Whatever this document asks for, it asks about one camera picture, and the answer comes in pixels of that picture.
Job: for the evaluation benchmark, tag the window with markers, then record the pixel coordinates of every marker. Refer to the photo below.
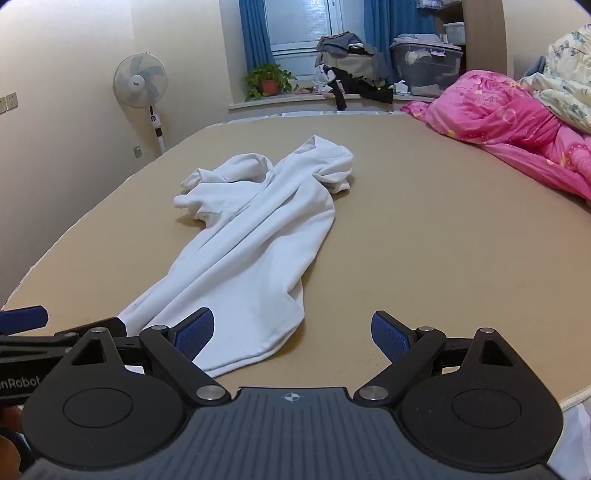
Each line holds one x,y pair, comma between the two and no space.
300,27

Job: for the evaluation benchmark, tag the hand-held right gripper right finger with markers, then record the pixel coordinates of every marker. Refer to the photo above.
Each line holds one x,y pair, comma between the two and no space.
390,334

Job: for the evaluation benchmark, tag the tissue pack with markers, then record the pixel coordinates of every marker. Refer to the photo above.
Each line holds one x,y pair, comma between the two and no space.
400,87

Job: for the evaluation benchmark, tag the white standing fan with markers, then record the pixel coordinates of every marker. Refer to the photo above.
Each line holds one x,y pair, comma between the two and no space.
140,78

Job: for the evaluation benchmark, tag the clear plastic storage box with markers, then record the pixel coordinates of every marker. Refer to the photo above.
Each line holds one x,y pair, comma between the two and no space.
425,64

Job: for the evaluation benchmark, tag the green potted plant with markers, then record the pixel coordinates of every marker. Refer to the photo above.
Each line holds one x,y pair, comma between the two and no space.
269,78

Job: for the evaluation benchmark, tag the tan bed mattress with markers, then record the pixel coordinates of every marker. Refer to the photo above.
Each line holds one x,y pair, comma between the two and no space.
415,230

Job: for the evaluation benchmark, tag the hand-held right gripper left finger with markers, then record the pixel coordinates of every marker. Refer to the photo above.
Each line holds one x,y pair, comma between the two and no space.
196,333

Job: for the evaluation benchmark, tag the blue curtain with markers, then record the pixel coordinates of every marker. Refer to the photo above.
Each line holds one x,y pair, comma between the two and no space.
388,18
254,32

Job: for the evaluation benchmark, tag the wooden wardrobe panel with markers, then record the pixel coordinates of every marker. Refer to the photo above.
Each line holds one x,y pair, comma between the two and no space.
485,37

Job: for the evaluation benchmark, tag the pile of dark clothes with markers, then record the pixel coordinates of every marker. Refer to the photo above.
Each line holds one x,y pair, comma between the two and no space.
351,60

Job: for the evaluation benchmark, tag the white basket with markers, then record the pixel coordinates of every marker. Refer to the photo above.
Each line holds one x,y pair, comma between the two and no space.
455,32

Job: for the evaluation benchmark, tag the white garment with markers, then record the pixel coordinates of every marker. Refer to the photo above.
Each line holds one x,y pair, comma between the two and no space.
258,230

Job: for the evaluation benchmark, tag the pink floral quilt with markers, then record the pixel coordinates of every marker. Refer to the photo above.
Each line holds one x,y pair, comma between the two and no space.
498,110

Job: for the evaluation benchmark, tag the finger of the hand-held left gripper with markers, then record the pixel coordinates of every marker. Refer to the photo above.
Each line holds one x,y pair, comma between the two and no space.
21,319
37,350

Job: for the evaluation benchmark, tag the pale floral quilt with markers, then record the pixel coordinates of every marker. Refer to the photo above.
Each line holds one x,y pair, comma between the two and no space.
568,78

